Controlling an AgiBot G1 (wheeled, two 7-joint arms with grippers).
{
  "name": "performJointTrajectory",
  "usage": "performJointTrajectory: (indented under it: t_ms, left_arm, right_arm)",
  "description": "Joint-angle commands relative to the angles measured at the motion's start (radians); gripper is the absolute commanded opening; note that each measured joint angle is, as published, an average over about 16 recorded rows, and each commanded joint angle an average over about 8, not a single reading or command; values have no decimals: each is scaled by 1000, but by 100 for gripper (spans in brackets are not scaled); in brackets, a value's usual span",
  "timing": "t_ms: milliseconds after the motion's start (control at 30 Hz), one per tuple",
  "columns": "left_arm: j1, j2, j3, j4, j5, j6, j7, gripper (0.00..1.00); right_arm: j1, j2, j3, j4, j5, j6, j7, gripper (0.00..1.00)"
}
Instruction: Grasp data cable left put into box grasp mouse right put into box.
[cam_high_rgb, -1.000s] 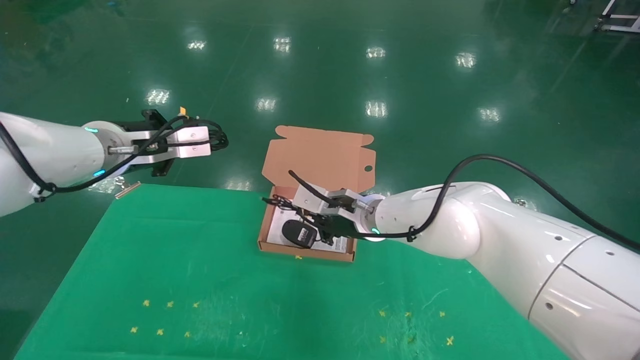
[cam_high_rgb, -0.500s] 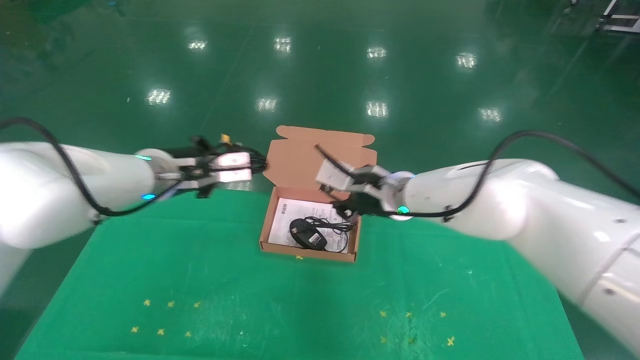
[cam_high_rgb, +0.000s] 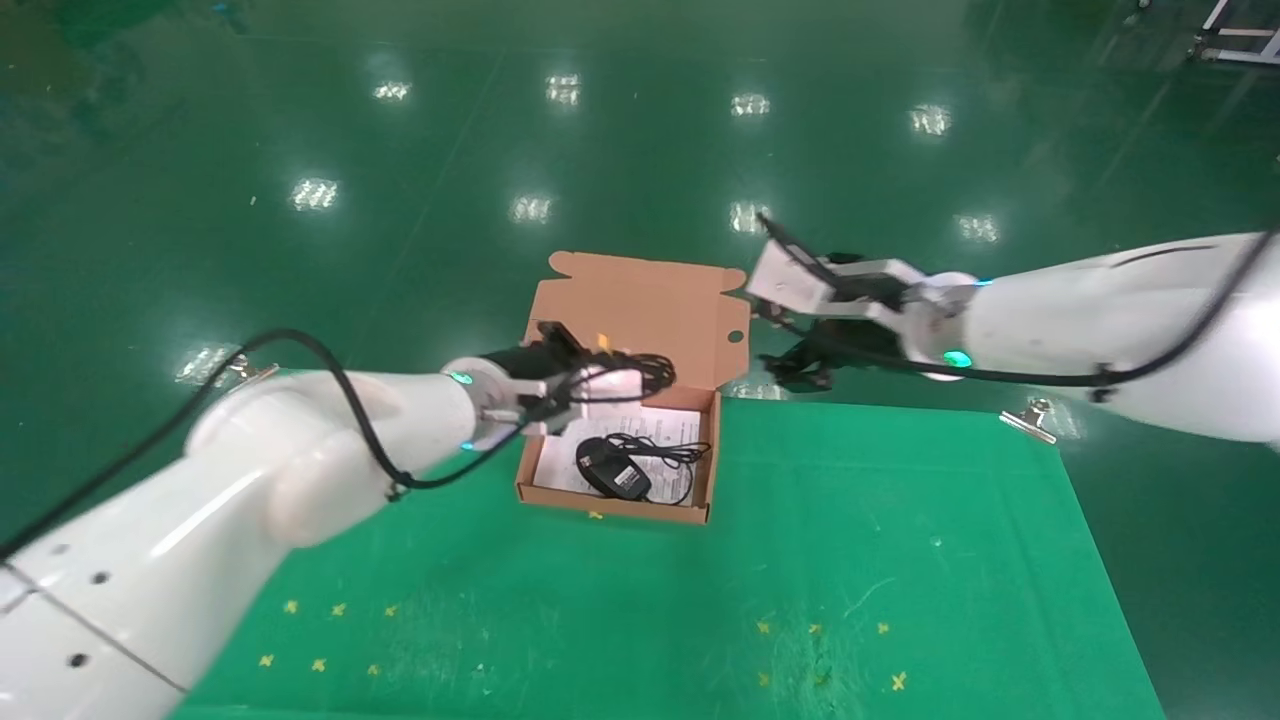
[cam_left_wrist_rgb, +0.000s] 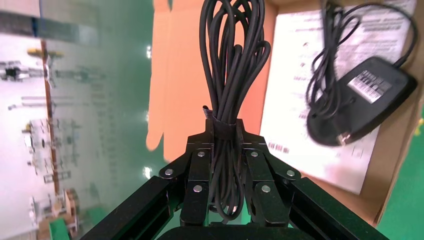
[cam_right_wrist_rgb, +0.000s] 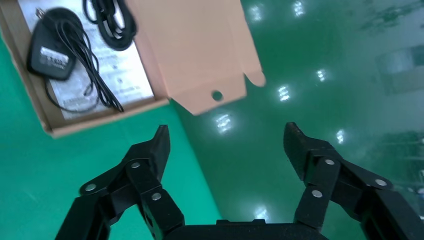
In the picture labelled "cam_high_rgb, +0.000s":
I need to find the green table mat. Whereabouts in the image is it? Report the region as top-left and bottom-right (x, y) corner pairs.
(165, 368), (1166, 720)

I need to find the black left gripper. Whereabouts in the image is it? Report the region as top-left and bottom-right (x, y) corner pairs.
(490, 320), (603, 403)

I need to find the white printed instruction sheet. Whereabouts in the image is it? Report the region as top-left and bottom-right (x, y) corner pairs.
(535, 403), (703, 501)

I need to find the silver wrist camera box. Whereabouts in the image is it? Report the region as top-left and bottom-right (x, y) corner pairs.
(745, 243), (926, 323)
(570, 365), (646, 436)

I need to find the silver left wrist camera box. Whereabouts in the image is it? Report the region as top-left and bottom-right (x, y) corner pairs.
(570, 365), (646, 436)

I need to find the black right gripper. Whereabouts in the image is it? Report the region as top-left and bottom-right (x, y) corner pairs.
(762, 318), (907, 392)

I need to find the open brown cardboard box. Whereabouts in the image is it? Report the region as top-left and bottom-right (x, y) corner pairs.
(513, 250), (753, 525)

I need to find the silver binder clip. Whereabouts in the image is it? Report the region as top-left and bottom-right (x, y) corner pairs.
(1000, 398), (1059, 446)
(228, 352), (281, 387)

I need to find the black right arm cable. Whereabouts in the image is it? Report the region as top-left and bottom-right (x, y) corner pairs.
(755, 212), (1280, 391)

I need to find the black data cable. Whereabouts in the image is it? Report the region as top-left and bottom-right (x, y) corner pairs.
(575, 350), (678, 403)

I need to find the white metal frame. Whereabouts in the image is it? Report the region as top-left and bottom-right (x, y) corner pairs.
(1190, 0), (1280, 67)

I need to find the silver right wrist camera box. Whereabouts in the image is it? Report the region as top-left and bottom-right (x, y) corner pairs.
(745, 243), (926, 323)

